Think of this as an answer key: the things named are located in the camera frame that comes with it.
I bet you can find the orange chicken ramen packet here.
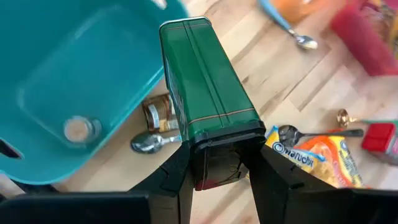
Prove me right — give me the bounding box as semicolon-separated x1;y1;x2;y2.
264;125;365;189

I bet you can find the pink plastic bin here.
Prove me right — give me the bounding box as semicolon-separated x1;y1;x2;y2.
330;0;398;77

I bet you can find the red ramen packet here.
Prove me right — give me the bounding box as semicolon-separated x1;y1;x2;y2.
362;1;394;34

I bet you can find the dark metal spoon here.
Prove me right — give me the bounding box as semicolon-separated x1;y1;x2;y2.
277;124;364;147

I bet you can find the clear round spice jar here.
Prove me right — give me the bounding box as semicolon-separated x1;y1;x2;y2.
63;115;103;144

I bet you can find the blue-handled spoon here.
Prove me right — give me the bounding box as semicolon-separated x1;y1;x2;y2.
257;0;318;50

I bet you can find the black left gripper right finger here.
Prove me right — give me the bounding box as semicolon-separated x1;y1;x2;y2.
245;144;354;224

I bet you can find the teal plastic bin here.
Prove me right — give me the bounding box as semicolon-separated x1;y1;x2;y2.
0;0;190;186

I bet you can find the teal-handled spoon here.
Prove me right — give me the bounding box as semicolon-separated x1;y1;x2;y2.
130;132;183;155

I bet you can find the brown snack packet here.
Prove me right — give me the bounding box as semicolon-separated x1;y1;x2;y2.
142;93;180;133

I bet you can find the orange translucent bin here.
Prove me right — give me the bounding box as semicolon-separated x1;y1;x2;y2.
270;0;346;22

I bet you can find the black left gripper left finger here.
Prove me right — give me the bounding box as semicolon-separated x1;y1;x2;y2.
129;141;195;224

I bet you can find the gold spoon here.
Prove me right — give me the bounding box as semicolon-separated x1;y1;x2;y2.
336;108;363;129

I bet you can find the red patterned spice tin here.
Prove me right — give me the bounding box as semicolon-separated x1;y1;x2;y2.
361;122;398;166

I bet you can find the green tea tin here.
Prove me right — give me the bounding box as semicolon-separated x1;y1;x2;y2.
159;16;267;191

